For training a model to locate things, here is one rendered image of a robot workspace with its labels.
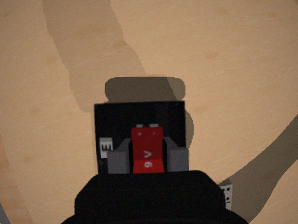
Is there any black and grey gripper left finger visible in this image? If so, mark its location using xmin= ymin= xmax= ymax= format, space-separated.
xmin=107 ymin=138 xmax=134 ymax=174

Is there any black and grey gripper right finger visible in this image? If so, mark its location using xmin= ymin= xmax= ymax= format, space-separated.
xmin=162 ymin=137 xmax=189 ymax=172

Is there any white domino tile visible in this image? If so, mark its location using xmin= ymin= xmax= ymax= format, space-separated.
xmin=218 ymin=182 xmax=233 ymax=210

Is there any red nine-volt battery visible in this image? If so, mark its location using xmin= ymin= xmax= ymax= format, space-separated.
xmin=131 ymin=124 xmax=164 ymax=173

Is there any black rack of three bins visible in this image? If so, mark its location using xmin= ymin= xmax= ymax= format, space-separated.
xmin=94 ymin=101 xmax=186 ymax=174

